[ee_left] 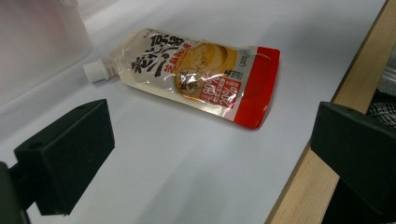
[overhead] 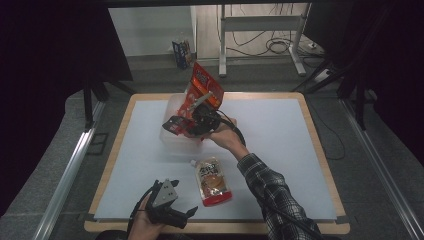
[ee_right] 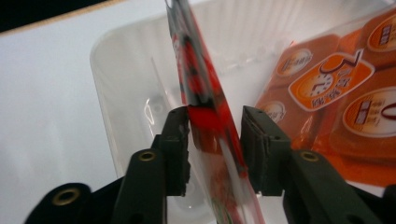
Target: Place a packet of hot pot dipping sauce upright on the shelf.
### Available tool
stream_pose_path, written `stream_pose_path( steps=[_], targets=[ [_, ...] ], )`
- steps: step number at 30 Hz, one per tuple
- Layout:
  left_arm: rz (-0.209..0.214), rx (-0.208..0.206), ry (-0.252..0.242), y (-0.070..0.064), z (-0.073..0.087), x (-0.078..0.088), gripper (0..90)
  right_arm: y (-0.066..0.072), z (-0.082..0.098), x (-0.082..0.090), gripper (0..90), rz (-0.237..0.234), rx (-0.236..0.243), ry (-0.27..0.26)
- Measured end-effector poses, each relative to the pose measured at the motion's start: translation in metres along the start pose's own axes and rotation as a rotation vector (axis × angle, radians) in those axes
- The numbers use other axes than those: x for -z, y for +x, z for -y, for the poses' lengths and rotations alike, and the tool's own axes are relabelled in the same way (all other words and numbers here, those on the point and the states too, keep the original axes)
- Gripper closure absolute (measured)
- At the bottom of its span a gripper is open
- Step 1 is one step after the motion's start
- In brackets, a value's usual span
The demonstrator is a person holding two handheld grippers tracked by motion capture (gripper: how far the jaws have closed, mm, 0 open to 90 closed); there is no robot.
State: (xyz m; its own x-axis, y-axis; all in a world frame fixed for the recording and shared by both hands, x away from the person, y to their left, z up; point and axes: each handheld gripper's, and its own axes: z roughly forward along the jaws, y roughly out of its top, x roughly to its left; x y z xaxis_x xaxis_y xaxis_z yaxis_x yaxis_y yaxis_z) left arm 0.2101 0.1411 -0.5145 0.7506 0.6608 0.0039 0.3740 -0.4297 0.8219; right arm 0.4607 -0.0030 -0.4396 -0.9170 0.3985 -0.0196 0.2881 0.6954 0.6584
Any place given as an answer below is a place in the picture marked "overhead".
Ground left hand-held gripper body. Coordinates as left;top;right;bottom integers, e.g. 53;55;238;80
145;178;189;230

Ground oblong red snack packet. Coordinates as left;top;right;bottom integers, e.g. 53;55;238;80
188;61;225;111

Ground black stand legs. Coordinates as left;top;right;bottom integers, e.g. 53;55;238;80
82;77;136;133

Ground thin black floor cable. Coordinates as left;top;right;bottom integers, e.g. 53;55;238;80
307;99;347;161

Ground person's left hand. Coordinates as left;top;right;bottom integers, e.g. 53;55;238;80
127;195;167;240

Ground white floor box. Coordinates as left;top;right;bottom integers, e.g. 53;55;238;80
313;68;333;84

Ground aluminium rail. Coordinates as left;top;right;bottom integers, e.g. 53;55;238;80
32;99;103;240
339;98;424;240

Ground left hand-held gripper cable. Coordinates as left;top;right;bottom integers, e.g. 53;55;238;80
126;185;158;235

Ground white desk frame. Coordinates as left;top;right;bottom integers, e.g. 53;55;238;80
217;3;313;79

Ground black tripod stand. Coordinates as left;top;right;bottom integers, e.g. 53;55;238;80
290;54;379;132

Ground spout pouch with red base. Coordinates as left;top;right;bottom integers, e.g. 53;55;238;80
189;156;233;208

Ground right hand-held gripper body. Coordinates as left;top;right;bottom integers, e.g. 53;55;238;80
188;91;222;137

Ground person's right hand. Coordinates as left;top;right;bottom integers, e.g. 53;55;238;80
207;118;250;161

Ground black floor cables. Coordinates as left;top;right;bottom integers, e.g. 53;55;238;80
229;3;316;58

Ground black curtain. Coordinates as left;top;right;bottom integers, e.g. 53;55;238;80
302;0;424;168
0;0;135;216

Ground white table mat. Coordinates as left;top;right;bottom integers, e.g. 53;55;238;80
94;98;338;222

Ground clear plastic container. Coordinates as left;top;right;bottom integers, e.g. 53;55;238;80
159;93;207;157

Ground black floor bracket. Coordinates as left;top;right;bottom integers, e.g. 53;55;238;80
86;132;110;156

